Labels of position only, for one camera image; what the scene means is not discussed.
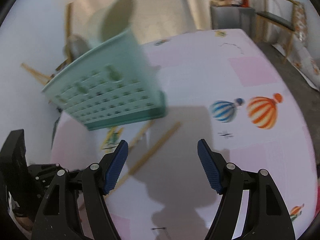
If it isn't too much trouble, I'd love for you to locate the wooden chopstick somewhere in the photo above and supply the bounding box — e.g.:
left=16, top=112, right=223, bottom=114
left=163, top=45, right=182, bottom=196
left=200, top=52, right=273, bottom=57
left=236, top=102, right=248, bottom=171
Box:
left=21, top=63, right=52, bottom=86
left=78, top=121, right=182, bottom=210
left=129, top=120, right=154, bottom=151
left=65, top=2, right=73, bottom=64

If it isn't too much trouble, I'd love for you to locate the metal spoon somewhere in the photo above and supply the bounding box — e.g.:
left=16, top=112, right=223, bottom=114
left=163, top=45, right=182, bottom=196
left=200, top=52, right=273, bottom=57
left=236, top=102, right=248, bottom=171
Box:
left=63, top=34, right=91, bottom=61

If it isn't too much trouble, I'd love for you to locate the green plastic utensil holder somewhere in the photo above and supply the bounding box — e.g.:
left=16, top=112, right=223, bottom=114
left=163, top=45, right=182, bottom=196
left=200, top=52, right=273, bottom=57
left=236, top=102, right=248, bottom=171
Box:
left=42, top=28, right=167, bottom=131

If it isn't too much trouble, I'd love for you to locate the floral cushion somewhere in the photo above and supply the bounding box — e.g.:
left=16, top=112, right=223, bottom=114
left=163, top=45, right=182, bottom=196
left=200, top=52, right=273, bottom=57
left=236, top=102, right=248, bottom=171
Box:
left=292, top=2, right=308, bottom=47

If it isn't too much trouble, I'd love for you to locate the grey cabinet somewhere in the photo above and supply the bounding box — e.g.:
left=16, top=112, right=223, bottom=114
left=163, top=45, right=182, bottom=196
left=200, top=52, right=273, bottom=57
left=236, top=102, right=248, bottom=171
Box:
left=210, top=5, right=256, bottom=38

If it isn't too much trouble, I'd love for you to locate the wooden chair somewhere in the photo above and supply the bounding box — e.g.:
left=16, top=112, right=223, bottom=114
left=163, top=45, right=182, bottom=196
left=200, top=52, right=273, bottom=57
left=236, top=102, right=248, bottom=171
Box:
left=254, top=0, right=299, bottom=63

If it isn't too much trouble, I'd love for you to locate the red bottle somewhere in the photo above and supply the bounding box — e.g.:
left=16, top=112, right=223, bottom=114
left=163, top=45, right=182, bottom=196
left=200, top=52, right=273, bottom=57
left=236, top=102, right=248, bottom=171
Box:
left=241, top=0, right=249, bottom=8

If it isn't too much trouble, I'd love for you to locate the cream curtain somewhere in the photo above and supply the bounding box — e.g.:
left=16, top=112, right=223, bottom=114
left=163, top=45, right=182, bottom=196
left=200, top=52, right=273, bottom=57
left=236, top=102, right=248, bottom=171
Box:
left=62, top=0, right=211, bottom=43

